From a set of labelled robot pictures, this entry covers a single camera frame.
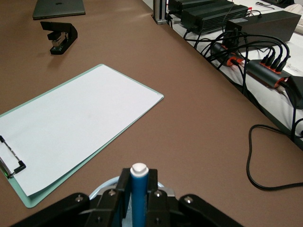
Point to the light blue mesh cup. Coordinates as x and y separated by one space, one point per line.
99 188

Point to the black power adapter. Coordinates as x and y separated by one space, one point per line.
296 89

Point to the silver laptop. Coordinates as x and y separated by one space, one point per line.
59 9

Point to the black stapler red end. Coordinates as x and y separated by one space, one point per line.
71 30

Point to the mint green clipboard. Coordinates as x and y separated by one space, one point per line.
30 201

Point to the black orange power strip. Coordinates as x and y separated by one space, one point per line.
258 71
219 48

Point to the blue marker white cap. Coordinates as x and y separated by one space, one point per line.
138 194

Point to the black power supply box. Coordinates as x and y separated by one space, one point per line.
213 19
267 26

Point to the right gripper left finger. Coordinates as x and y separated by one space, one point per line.
106 208

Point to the white paper sheet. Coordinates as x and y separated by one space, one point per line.
82 106

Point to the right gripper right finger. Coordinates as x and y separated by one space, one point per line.
161 208

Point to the aluminium profile post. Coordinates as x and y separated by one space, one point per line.
158 11

